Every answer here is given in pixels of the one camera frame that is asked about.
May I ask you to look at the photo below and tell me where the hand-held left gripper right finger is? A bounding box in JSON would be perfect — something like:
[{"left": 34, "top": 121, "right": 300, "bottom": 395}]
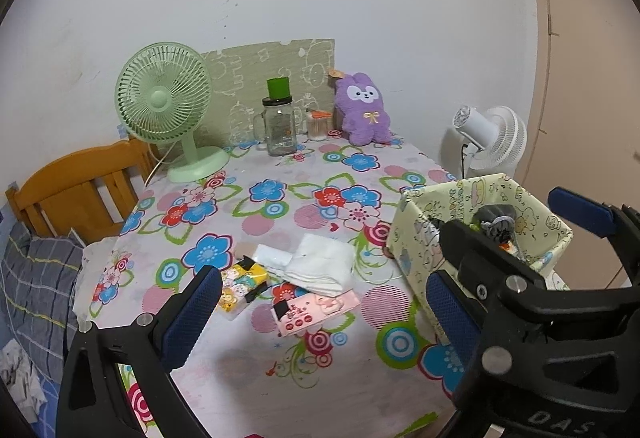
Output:
[{"left": 425, "top": 269, "right": 486, "bottom": 402}]

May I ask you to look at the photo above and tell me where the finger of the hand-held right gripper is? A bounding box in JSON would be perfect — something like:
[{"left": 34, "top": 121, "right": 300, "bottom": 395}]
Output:
[
  {"left": 547, "top": 187, "right": 640, "bottom": 293},
  {"left": 439, "top": 219, "right": 640, "bottom": 399}
]

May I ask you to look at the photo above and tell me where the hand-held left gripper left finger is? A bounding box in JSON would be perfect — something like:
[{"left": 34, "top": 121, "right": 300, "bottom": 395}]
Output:
[{"left": 55, "top": 266, "right": 224, "bottom": 438}]

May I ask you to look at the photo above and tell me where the grey drawstring pouch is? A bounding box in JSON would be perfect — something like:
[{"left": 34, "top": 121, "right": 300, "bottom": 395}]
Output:
[{"left": 475, "top": 204, "right": 518, "bottom": 241}]

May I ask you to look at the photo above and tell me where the yellow cartoon tissue packet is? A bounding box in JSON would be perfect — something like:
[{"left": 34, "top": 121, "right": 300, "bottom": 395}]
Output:
[{"left": 219, "top": 257, "right": 272, "bottom": 315}]

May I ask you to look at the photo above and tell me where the yellow printed box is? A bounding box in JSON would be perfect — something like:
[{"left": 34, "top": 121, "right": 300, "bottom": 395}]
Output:
[{"left": 386, "top": 173, "right": 573, "bottom": 349}]

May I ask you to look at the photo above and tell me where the white packet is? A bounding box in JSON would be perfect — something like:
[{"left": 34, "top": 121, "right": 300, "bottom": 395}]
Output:
[{"left": 255, "top": 244, "right": 301, "bottom": 275}]

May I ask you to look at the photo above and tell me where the pink pouch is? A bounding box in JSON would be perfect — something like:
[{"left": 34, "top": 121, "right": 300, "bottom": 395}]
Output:
[{"left": 271, "top": 289, "right": 362, "bottom": 338}]

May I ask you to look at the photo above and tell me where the white towel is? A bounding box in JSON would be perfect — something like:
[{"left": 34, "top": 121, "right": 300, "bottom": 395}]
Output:
[{"left": 284, "top": 234, "right": 357, "bottom": 297}]

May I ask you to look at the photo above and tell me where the white standing fan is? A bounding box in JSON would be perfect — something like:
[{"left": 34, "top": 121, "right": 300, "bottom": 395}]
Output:
[{"left": 452, "top": 105, "right": 528, "bottom": 181}]

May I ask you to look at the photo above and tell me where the beige bed cloth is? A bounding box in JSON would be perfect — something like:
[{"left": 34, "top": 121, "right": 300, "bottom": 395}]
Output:
[{"left": 70, "top": 228, "right": 126, "bottom": 319}]

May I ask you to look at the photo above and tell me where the beige door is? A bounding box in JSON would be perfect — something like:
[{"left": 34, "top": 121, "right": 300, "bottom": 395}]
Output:
[{"left": 517, "top": 0, "right": 640, "bottom": 289}]

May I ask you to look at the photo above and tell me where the grey plaid pillow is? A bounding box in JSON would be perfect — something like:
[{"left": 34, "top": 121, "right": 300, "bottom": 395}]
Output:
[{"left": 0, "top": 220, "right": 86, "bottom": 374}]

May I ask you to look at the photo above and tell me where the blue bed sheet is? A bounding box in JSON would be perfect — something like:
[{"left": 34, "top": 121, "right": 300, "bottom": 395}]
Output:
[{"left": 30, "top": 368, "right": 66, "bottom": 438}]

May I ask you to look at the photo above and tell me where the purple plush rabbit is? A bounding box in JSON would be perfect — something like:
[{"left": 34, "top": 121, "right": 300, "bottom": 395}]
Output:
[{"left": 332, "top": 72, "right": 393, "bottom": 146}]

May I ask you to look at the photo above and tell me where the crumpled grey white cloth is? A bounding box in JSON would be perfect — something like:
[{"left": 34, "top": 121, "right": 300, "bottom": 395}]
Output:
[{"left": 0, "top": 338, "right": 48, "bottom": 424}]

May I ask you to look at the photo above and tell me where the wooden bed headboard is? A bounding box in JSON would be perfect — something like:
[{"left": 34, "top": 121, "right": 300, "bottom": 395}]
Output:
[{"left": 5, "top": 138, "right": 161, "bottom": 239}]

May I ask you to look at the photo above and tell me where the glass jar mug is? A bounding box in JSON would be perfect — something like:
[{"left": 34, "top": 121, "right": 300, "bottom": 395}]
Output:
[{"left": 252, "top": 96, "right": 301, "bottom": 157}]

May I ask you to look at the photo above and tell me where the cotton swab jar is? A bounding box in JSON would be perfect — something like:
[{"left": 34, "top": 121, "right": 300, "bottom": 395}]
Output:
[{"left": 305, "top": 109, "right": 333, "bottom": 141}]

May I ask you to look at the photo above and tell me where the green desk fan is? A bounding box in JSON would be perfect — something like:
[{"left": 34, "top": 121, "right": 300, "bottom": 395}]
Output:
[{"left": 116, "top": 42, "right": 231, "bottom": 183}]

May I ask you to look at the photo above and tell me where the green printed board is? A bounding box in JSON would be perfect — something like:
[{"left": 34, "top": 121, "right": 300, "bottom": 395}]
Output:
[{"left": 200, "top": 38, "right": 337, "bottom": 149}]

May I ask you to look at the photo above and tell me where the thin desk fan cable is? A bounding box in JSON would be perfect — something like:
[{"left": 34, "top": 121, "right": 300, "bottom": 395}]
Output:
[{"left": 145, "top": 143, "right": 177, "bottom": 183}]

